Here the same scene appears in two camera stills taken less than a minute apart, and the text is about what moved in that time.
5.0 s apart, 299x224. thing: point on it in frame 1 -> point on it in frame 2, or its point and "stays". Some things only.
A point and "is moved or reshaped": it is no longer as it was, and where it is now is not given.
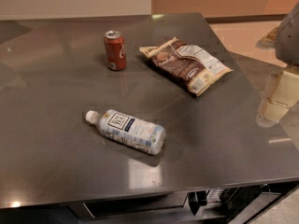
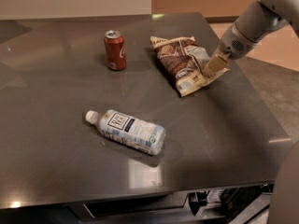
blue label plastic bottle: [128, 131] stays
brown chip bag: [192, 66] is moved or reshaped
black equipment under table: [236, 200] stays
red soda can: [115, 49] stays
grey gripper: [289, 42] -> [233, 44]
